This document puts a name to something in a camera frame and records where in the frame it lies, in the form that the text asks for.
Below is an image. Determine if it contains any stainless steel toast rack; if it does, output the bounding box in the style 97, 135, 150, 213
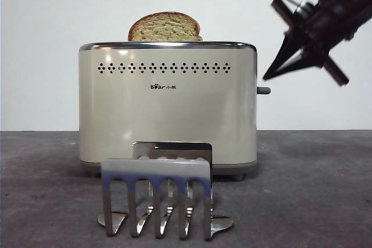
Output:
97, 141, 234, 242

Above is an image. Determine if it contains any cream toaster with chrome top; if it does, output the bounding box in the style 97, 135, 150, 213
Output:
78, 41, 258, 181

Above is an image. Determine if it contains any toasted bread slice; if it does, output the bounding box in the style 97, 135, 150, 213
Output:
127, 12, 203, 42

